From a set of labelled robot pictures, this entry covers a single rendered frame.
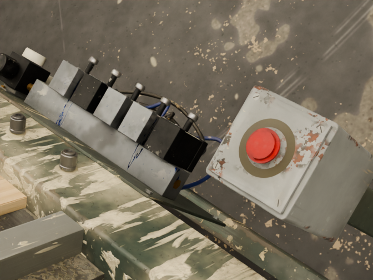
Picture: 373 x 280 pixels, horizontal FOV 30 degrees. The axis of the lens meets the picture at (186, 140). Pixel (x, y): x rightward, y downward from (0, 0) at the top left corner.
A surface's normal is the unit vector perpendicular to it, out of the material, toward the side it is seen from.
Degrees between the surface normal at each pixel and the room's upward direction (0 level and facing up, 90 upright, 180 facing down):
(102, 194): 59
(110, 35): 0
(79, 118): 0
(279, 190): 0
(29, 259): 90
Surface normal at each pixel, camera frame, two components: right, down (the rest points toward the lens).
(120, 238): 0.18, -0.88
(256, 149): -0.51, -0.27
